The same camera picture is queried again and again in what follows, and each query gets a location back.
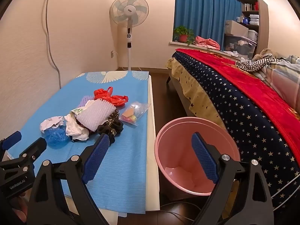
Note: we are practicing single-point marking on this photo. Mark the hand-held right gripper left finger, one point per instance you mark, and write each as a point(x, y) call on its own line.
point(96, 159)

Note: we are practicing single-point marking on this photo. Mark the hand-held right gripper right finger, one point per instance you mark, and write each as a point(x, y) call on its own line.
point(204, 159)

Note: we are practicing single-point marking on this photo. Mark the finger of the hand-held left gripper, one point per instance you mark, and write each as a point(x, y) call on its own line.
point(35, 147)
point(11, 138)

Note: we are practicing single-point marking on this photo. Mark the blue plastic wrap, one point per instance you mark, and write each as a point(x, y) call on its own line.
point(55, 137)

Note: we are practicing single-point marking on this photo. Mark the white paper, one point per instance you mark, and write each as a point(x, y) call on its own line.
point(50, 123)

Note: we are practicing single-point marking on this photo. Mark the pink plastic bin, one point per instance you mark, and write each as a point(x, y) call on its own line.
point(178, 145)

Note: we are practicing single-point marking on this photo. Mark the cloths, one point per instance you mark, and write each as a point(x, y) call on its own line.
point(72, 127)

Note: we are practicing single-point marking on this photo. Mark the white foam net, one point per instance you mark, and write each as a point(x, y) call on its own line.
point(96, 114)

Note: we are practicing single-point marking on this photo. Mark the white green-printed tissue pack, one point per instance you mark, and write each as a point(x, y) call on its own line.
point(78, 110)

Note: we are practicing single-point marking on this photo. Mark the clear zip bag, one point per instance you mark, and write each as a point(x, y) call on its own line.
point(133, 114)

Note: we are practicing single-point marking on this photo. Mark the red plastic bag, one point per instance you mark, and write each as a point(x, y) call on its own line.
point(103, 93)

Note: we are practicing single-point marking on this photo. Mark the bed with red blanket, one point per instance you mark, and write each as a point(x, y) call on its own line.
point(234, 117)

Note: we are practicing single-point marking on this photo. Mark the white table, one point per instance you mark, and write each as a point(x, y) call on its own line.
point(152, 145)

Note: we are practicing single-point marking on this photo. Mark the table with blue cloth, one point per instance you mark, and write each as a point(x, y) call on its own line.
point(70, 91)

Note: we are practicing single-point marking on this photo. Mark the yellow star bed sheet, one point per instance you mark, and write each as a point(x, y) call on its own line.
point(187, 84)

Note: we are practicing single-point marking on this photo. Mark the red blanket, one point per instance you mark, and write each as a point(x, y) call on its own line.
point(246, 82)

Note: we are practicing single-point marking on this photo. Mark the striped garment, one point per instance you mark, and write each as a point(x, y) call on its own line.
point(255, 65)

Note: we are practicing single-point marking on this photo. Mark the white clothes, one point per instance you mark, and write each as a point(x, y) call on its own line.
point(230, 53)

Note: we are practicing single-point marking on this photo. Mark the plaid quilt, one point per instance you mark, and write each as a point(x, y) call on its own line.
point(281, 79)

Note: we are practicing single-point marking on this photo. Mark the pink clothes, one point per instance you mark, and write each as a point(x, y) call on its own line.
point(206, 42)

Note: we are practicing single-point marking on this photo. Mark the clear storage bin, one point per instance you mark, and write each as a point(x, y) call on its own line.
point(236, 46)

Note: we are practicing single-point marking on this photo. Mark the white windowsill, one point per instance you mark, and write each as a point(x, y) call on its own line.
point(178, 43)

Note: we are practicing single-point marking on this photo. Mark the beige plush toy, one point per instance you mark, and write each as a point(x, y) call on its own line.
point(264, 52)

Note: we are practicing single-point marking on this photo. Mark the potted green plant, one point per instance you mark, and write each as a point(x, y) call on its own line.
point(184, 37)

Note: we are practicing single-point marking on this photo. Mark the white lidded box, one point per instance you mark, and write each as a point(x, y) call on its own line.
point(253, 35)

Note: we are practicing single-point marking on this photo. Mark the grey cardboard box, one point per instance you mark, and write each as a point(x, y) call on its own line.
point(235, 28)

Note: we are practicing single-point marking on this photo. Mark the blue white packet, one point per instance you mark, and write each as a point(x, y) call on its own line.
point(242, 20)

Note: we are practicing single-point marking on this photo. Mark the stack of white boxes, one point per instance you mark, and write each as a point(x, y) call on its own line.
point(254, 19)

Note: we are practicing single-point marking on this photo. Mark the blue curtain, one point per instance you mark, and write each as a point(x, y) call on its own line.
point(206, 9)

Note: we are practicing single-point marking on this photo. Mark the white standing fan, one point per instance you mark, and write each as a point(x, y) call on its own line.
point(129, 9)

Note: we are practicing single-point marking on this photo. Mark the wooden bookshelf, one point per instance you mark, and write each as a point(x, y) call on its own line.
point(256, 12)

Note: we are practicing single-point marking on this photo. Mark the row of books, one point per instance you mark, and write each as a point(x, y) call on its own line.
point(247, 6)

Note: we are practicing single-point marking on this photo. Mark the grey bed frame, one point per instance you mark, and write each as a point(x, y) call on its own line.
point(180, 93)

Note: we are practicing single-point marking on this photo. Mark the white wall socket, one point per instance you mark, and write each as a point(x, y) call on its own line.
point(112, 54)

